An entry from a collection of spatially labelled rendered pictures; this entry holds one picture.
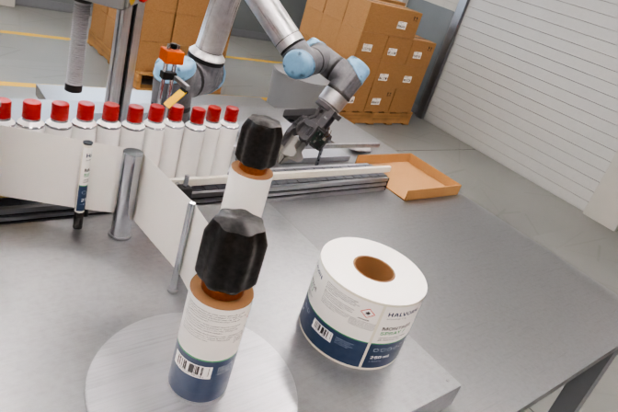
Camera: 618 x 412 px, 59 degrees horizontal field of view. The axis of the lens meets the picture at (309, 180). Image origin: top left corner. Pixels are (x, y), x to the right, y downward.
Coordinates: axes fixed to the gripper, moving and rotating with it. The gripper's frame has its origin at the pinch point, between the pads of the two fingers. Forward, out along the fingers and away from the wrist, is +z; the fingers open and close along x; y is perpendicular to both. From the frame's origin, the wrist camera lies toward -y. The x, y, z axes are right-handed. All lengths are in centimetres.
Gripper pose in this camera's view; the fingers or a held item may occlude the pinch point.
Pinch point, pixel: (280, 158)
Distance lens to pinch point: 154.8
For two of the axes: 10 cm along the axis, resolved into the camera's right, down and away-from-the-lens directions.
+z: -6.2, 7.8, 0.2
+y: 5.9, 4.8, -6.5
